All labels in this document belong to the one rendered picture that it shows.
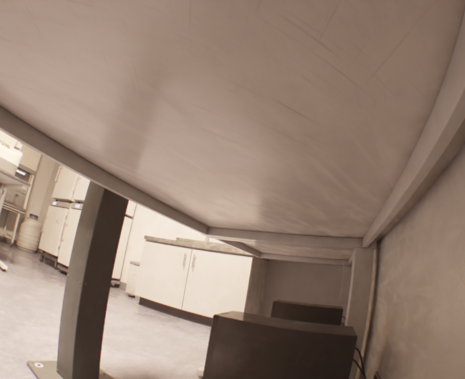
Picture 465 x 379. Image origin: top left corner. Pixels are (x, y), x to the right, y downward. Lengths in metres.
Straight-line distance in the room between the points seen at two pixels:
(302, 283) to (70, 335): 2.28
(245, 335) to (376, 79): 0.70
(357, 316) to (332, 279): 1.67
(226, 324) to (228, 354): 0.10
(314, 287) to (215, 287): 1.01
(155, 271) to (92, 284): 1.85
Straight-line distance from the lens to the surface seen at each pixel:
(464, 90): 0.27
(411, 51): 0.27
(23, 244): 5.57
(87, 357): 1.00
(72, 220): 3.79
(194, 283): 2.47
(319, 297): 2.77
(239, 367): 0.82
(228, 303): 2.33
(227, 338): 0.81
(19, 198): 5.62
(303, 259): 2.11
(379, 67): 0.28
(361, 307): 1.12
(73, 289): 0.94
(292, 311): 1.60
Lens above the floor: 0.54
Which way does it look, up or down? 18 degrees up
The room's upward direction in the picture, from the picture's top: 10 degrees clockwise
